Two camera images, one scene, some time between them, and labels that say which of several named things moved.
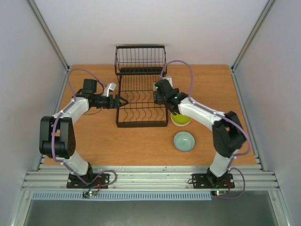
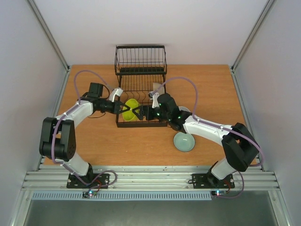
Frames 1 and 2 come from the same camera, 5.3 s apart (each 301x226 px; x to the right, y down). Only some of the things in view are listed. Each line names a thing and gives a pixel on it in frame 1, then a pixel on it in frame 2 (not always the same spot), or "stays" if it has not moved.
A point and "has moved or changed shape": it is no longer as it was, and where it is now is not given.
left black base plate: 89,181 stays
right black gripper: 156,98 -> 143,113
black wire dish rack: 138,67 stays
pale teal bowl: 184,141 stays
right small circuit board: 218,193 stays
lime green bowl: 179,119 has moved or changed shape
